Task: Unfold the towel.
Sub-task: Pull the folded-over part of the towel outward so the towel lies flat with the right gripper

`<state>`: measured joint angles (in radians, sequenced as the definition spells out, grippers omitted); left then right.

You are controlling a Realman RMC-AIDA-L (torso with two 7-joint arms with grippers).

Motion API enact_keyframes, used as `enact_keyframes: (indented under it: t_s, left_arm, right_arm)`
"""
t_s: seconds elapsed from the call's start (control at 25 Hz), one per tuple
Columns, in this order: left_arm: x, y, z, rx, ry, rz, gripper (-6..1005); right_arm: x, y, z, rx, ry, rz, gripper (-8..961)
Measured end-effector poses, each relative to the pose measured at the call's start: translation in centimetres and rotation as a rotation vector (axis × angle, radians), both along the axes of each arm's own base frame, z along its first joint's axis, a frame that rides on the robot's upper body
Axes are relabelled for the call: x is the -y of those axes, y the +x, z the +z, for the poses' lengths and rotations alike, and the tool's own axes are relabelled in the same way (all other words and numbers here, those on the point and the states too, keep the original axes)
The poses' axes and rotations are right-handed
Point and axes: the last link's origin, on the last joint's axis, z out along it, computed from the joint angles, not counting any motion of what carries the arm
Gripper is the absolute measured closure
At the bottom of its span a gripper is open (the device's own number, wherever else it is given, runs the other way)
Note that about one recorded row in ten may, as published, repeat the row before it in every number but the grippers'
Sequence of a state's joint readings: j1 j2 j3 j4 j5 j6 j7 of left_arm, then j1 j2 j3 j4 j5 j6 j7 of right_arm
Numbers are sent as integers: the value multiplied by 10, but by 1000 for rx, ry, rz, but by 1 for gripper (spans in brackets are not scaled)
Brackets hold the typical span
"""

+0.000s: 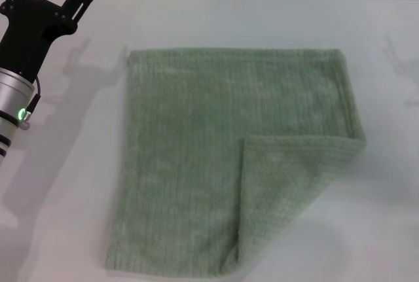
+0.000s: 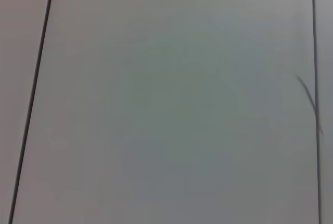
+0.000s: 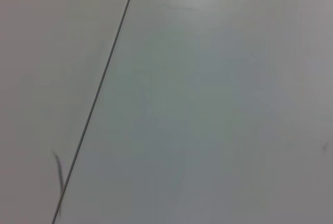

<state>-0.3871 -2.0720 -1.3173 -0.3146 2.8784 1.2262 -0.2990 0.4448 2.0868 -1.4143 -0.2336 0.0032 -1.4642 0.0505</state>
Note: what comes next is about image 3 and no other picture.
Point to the thin black wall strip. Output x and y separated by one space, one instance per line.
95 99

